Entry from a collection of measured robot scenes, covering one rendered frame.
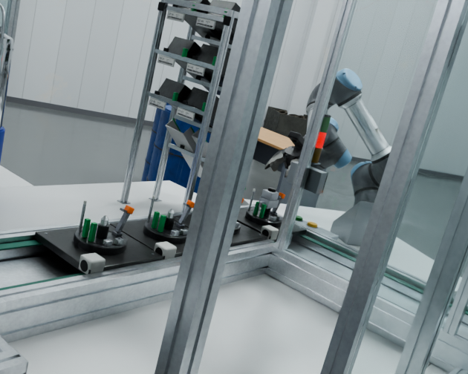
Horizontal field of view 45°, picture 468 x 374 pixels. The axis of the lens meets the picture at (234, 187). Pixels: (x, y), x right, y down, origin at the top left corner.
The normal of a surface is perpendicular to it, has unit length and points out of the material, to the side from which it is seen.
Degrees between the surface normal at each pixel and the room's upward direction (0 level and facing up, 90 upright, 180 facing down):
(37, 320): 90
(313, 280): 90
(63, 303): 90
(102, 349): 0
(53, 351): 0
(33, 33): 90
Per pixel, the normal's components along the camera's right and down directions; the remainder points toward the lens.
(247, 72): -0.62, 0.04
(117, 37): 0.37, 0.31
